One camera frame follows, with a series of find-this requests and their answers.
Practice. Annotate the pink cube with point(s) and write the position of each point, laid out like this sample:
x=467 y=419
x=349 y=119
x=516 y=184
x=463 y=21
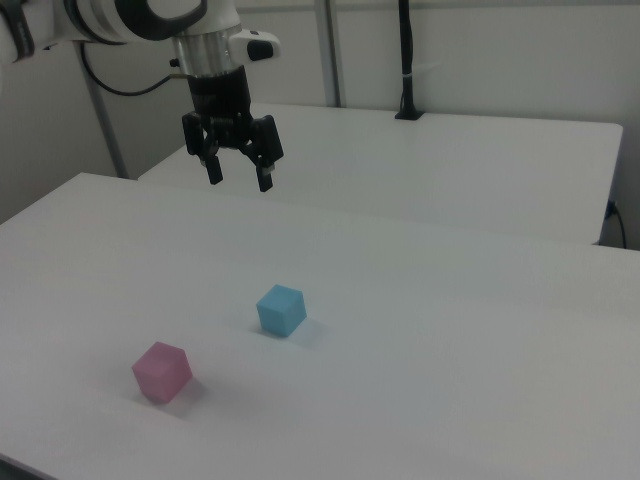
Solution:
x=161 y=372

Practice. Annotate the blue cube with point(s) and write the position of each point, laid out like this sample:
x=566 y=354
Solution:
x=280 y=310

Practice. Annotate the white side table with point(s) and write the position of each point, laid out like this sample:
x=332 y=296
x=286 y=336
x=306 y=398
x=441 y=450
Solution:
x=400 y=165

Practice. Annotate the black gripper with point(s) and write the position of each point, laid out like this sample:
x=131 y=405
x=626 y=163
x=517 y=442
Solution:
x=218 y=95

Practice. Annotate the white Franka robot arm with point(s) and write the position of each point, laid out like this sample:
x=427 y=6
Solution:
x=125 y=20

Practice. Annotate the grey slanted frame post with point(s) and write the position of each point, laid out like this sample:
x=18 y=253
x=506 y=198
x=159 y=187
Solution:
x=107 y=125

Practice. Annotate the black pole with base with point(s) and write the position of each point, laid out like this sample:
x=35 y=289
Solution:
x=407 y=50

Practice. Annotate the grey vertical frame post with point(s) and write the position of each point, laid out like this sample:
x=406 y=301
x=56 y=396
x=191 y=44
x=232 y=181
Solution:
x=332 y=50

